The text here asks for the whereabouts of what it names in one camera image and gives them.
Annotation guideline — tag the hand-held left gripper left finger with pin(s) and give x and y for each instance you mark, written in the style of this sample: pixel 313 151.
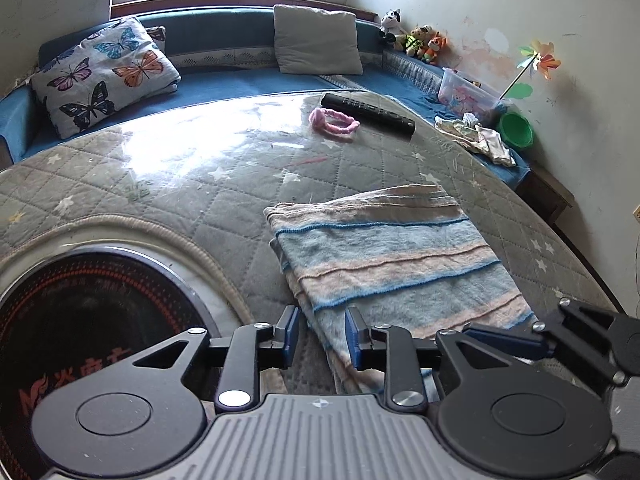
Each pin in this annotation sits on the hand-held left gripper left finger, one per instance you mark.
pixel 291 334

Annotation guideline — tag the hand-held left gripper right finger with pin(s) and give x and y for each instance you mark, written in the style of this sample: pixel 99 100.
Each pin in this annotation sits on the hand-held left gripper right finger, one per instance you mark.
pixel 354 336

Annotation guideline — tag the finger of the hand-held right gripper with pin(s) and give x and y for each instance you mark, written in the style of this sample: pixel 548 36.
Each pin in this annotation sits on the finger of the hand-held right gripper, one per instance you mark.
pixel 510 341

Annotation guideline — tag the pale crumpled cloth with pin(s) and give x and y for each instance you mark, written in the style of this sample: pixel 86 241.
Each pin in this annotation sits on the pale crumpled cloth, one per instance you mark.
pixel 480 137

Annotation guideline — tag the round black induction cooktop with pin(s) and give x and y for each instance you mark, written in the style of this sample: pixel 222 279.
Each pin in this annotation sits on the round black induction cooktop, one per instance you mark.
pixel 90 290

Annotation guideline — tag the green plastic bowl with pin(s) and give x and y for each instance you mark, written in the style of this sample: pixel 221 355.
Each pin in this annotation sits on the green plastic bowl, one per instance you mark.
pixel 517 130

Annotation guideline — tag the pink hair band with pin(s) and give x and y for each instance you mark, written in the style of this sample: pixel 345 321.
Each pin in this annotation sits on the pink hair band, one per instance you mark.
pixel 320 120

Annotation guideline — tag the black remote control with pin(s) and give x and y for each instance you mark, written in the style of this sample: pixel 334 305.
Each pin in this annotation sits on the black remote control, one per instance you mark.
pixel 370 112

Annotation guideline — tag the clear plastic storage box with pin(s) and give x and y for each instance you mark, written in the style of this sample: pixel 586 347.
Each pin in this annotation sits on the clear plastic storage box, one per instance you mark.
pixel 467 97

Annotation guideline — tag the blue sofa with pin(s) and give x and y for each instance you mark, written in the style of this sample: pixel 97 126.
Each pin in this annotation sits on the blue sofa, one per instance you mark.
pixel 240 80

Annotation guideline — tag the colourful pinwheel toy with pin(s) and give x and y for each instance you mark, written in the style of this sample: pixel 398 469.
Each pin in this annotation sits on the colourful pinwheel toy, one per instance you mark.
pixel 542 60

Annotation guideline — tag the plain grey pillow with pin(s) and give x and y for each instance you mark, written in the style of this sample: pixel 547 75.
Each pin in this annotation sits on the plain grey pillow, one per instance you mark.
pixel 317 40

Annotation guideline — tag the bear plush toy green vest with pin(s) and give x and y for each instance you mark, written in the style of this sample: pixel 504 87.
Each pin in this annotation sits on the bear plush toy green vest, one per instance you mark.
pixel 417 41

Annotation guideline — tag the cow plush toy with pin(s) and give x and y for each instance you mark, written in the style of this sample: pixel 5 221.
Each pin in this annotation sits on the cow plush toy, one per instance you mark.
pixel 392 25

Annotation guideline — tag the butterfly print pillow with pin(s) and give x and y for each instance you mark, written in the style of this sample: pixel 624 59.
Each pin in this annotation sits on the butterfly print pillow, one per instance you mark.
pixel 105 75

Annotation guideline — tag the dark patterned cushion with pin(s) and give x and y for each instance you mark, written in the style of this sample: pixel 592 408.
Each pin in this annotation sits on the dark patterned cushion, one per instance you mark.
pixel 157 37

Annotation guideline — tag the wooden sofa back rail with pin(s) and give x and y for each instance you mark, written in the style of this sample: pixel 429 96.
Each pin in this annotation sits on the wooden sofa back rail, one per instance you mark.
pixel 200 6

